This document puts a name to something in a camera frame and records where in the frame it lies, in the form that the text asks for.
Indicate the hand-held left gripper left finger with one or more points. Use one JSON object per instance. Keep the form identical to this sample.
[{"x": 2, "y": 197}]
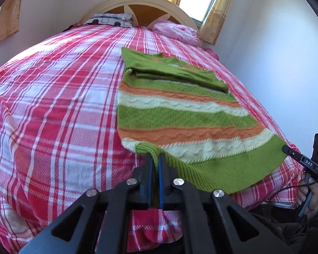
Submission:
[{"x": 149, "y": 190}]

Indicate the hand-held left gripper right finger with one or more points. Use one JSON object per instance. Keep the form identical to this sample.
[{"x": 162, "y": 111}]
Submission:
[{"x": 161, "y": 190}]

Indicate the green orange striped knit sweater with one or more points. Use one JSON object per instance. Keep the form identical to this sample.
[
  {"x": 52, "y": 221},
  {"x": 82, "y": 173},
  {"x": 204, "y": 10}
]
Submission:
[{"x": 188, "y": 116}]

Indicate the person's right hand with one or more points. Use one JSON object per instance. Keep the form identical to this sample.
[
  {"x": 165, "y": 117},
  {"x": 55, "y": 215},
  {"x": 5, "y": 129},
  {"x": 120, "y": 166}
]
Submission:
[{"x": 316, "y": 195}]

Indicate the person's dark trousers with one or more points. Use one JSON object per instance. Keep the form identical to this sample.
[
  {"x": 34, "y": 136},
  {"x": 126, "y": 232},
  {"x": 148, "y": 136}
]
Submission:
[{"x": 281, "y": 230}]

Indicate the red plaid bed sheet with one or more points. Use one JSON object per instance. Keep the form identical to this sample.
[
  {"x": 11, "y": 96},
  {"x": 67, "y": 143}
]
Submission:
[{"x": 55, "y": 98}]

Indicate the pink cloth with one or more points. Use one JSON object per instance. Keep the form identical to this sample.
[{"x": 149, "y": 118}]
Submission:
[{"x": 213, "y": 53}]

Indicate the pink pillow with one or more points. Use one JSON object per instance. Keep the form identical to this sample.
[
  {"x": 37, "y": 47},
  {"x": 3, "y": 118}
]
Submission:
[{"x": 175, "y": 30}]

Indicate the white blue patterned pillow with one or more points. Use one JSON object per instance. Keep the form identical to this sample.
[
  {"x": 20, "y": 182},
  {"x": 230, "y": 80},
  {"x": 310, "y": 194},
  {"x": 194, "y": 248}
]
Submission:
[{"x": 108, "y": 18}]

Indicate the dark clothing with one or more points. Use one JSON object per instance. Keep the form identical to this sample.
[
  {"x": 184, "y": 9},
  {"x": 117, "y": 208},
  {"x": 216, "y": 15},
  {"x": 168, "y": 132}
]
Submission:
[{"x": 71, "y": 27}]

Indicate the small window behind headboard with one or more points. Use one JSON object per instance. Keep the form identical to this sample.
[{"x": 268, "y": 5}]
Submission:
[{"x": 198, "y": 0}]

